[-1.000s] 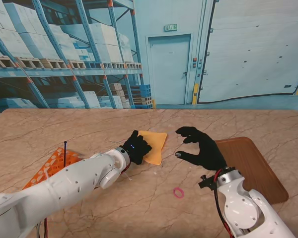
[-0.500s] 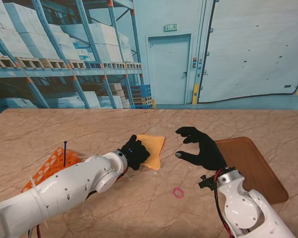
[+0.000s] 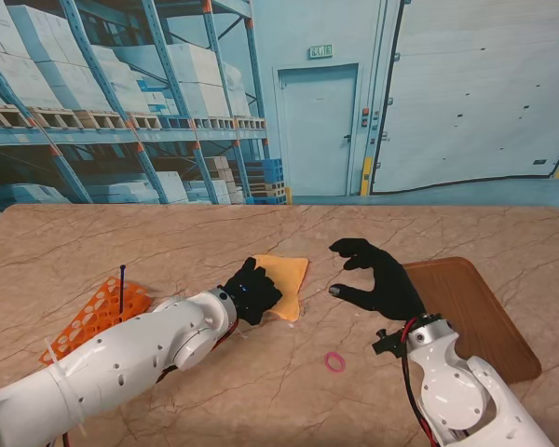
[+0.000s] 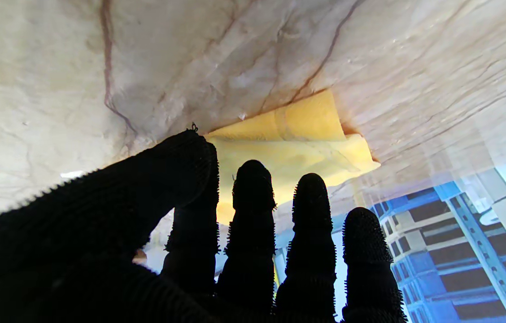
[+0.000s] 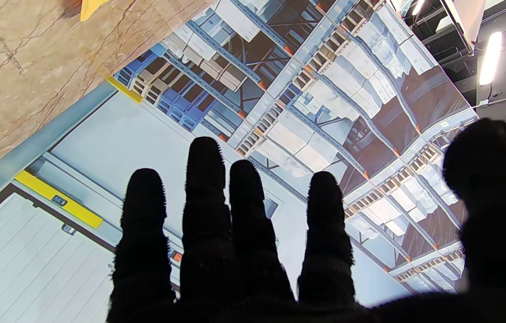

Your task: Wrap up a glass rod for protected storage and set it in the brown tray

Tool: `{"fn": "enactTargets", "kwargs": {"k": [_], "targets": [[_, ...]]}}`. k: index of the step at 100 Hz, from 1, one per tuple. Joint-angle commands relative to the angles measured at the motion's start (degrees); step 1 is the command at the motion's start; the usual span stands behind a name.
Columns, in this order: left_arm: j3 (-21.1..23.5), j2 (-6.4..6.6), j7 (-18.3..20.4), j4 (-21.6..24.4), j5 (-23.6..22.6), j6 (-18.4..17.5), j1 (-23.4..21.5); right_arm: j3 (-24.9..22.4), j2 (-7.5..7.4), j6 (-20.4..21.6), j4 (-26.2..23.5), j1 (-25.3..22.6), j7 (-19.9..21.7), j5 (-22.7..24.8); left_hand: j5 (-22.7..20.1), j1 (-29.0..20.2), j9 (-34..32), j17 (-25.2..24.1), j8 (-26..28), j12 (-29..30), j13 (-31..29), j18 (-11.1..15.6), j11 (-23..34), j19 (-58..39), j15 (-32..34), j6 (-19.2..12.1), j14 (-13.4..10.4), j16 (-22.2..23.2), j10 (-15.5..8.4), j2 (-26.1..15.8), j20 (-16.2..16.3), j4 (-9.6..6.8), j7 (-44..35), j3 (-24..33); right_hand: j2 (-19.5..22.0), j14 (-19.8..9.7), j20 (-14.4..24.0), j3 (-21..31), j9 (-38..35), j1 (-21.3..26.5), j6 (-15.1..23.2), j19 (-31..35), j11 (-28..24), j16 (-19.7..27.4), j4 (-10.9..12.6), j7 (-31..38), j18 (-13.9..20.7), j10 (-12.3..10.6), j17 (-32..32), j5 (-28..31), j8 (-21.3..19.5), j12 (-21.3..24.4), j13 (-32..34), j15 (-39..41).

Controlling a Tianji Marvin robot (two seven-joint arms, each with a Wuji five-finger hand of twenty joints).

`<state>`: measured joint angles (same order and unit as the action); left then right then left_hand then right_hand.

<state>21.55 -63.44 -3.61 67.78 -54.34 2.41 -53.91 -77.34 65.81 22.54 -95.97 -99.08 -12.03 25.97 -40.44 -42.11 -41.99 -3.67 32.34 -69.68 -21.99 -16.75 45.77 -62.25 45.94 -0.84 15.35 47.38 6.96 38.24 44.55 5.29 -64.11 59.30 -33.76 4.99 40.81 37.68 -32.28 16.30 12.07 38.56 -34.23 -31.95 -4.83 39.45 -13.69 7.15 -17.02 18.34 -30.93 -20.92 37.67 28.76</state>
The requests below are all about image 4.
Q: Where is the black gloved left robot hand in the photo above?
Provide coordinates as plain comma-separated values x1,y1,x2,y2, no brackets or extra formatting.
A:
0,129,408,323

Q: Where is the yellow cloth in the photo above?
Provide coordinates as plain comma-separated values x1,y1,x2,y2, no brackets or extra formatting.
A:
204,90,381,226

